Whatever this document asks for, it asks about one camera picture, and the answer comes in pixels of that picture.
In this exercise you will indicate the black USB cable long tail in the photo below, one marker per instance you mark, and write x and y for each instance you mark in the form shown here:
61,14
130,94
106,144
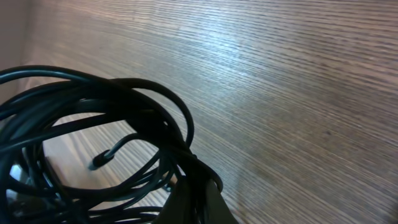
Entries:
101,159

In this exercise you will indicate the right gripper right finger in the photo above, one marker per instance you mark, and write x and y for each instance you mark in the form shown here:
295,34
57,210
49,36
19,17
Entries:
216,209

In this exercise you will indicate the black USB cable thin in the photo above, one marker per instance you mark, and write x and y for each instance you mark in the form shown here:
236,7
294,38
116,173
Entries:
57,203

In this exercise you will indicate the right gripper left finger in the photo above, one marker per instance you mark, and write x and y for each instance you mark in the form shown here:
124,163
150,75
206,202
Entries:
178,207

